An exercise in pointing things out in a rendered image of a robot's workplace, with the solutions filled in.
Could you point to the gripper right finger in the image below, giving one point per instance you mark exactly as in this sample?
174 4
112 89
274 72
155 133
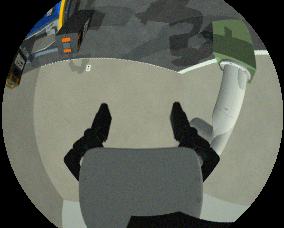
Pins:
182 130

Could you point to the grey open bin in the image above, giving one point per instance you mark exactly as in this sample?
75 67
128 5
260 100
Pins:
41 39

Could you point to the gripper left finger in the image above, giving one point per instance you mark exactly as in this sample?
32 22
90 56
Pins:
93 138

